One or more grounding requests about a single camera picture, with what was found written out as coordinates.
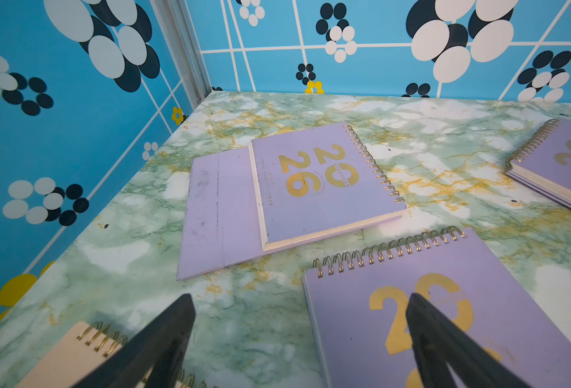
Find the pink calendar left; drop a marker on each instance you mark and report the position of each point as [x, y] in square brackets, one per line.
[84, 348]

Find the aluminium corner post left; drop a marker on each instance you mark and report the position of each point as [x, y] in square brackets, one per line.
[176, 23]

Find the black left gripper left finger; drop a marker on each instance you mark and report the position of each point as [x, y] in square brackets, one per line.
[157, 351]

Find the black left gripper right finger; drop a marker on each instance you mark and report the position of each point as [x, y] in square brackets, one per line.
[442, 351]

